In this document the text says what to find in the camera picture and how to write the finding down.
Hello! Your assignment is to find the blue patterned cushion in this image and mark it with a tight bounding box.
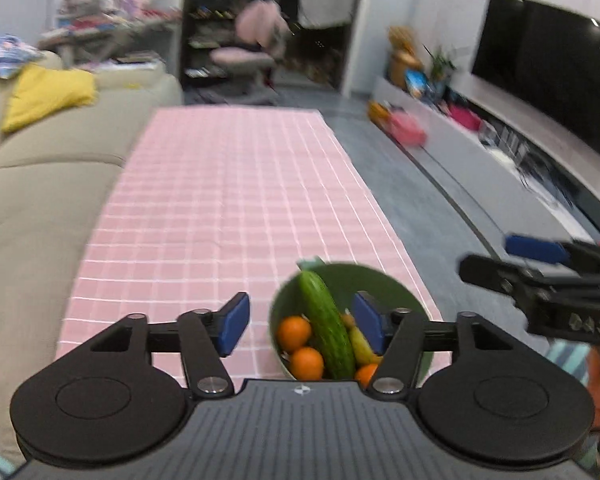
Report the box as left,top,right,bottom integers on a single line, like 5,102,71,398
0,35,43,80

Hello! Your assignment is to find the beige sofa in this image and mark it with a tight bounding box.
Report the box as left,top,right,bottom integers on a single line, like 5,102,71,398
0,66,183,465

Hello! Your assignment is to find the brown longan fruit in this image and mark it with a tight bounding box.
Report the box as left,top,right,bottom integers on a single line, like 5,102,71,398
341,313,356,330

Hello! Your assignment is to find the yellow cushion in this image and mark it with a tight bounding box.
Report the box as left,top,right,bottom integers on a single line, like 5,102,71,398
1,64,98,134

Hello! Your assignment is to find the pink checkered tablecloth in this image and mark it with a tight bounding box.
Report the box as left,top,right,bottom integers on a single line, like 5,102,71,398
57,106,440,382

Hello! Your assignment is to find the pink storage box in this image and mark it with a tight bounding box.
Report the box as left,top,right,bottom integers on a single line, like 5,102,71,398
388,110,428,148

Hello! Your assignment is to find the black television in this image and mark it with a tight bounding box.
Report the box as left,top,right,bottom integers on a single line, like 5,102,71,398
471,0,600,155

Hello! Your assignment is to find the green cucumber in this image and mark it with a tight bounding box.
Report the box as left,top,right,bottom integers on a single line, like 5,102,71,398
298,271,355,380

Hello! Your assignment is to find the yellow green pear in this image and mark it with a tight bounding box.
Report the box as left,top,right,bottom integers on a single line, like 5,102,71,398
349,326,382,366

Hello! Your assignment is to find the pink office chair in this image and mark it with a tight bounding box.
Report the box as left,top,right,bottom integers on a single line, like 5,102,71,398
210,0,290,87

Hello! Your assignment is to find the green potted plant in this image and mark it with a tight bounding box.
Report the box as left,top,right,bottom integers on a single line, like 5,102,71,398
425,46,456,84

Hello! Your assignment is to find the orange box on floor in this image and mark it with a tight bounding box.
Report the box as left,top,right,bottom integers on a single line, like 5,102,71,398
367,101,391,130

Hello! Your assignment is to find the cluttered desk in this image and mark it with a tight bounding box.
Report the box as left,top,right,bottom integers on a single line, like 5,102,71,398
38,0,182,66

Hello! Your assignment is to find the green colander bowl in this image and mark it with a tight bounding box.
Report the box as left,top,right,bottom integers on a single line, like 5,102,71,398
268,259,431,390

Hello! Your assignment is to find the golden vase with dried flowers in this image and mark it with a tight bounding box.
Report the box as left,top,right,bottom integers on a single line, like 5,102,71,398
388,25,424,90

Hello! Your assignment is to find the orange mandarin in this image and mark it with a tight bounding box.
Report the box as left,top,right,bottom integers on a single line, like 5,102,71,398
276,315,312,353
289,347,325,382
354,363,379,390

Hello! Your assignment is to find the striped teal sleeve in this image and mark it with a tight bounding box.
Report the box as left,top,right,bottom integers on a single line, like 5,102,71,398
545,340,600,479

